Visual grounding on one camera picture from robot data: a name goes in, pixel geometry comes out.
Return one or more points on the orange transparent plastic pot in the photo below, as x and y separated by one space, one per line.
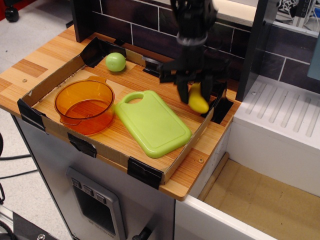
86 106

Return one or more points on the black caster wheel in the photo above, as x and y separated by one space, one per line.
11 14

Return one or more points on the white toy sink unit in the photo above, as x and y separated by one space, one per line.
263 179

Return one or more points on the green toy apple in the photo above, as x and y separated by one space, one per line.
115 62

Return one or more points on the dark vertical post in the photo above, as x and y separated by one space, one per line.
264 18

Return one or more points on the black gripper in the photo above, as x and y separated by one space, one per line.
195 65

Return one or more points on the cardboard fence with black tape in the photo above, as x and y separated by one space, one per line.
174 173

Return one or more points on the grey toy oven front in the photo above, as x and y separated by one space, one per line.
96 200

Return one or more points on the yellow toy banana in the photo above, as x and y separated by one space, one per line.
196 101

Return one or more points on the green plastic cutting board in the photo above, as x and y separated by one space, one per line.
152 123

